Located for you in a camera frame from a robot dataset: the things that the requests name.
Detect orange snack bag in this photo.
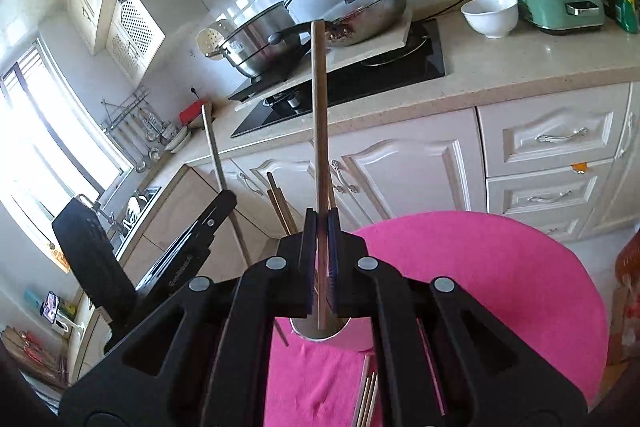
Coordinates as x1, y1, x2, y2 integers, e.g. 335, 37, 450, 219
608, 232, 639, 365

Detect black gas hob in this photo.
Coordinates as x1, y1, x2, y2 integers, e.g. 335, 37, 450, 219
231, 18, 446, 139

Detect wok with glass lid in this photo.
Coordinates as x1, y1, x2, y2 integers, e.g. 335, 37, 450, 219
267, 0, 408, 48

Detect beige stone board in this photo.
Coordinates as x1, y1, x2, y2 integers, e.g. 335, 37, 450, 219
234, 8, 416, 108

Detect pink round tablecloth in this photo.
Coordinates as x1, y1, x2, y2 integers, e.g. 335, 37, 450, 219
265, 211, 608, 426

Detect kitchen sink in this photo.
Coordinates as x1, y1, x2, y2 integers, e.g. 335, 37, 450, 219
112, 185, 160, 251

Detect steel stock pot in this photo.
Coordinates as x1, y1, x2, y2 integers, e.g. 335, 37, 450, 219
223, 0, 303, 78

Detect lower base cabinets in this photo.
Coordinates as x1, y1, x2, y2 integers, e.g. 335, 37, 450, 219
64, 81, 640, 383

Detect stacked white dishes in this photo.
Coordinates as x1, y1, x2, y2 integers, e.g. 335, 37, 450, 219
165, 126, 191, 154

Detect red lid container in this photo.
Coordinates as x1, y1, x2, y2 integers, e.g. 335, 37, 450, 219
179, 100, 206, 129

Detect white ceramic bowl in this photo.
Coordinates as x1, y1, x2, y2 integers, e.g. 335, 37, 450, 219
461, 0, 520, 39

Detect pink cup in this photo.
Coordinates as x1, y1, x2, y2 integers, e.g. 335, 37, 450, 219
290, 317, 374, 352

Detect wall utensil rack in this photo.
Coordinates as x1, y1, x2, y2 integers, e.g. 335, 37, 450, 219
101, 84, 169, 173

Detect window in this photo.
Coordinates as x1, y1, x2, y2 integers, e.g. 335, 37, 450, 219
1, 39, 132, 273

